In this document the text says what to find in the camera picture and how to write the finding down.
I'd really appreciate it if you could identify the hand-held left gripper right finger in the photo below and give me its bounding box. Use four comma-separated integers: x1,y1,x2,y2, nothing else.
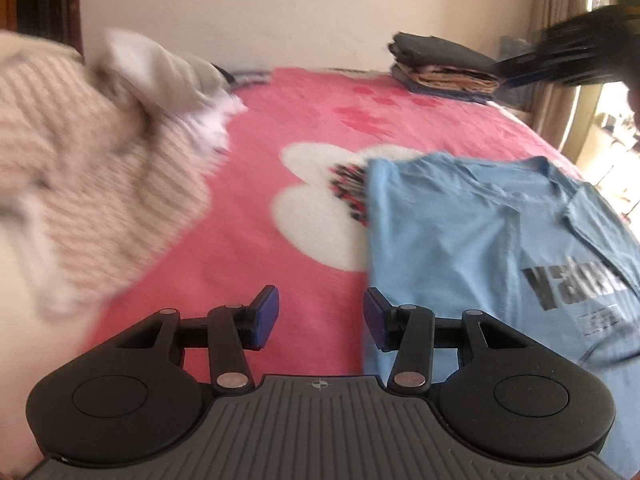
363,286,527,395

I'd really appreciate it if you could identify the white crumpled garment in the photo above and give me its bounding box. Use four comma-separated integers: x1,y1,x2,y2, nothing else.
102,27,248,153

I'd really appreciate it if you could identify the black crumpled garment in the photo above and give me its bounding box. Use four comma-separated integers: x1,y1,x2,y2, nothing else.
210,62,237,86

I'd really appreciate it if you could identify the grey garment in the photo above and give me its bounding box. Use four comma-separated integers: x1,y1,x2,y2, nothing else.
232,67,273,88

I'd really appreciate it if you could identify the tan folded garment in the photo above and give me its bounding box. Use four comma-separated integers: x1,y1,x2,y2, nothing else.
407,62,501,93

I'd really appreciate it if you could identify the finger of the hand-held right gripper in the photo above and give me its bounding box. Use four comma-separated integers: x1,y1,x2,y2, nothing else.
492,35,558,88

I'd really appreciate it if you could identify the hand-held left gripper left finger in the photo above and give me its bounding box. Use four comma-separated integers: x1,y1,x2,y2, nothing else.
116,285,280,395

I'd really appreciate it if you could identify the beige curtain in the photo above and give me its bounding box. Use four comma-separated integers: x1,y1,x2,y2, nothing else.
527,0,601,133

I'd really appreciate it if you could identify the light blue t-shirt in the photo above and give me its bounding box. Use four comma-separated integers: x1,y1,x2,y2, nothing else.
362,152,640,478

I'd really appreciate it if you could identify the wooden wardrobe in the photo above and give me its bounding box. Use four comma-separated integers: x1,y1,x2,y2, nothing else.
0,0,83,56

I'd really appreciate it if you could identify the pink floral blanket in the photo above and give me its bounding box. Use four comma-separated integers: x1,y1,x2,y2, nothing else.
0,65,586,480

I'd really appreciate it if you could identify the black folded garment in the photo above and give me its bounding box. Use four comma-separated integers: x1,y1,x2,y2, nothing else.
389,31,501,73

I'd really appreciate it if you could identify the beige checkered garment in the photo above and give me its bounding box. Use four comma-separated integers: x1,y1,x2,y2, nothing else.
0,30,231,318

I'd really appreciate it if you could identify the navy folded garment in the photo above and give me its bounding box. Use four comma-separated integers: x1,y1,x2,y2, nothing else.
410,80,493,106

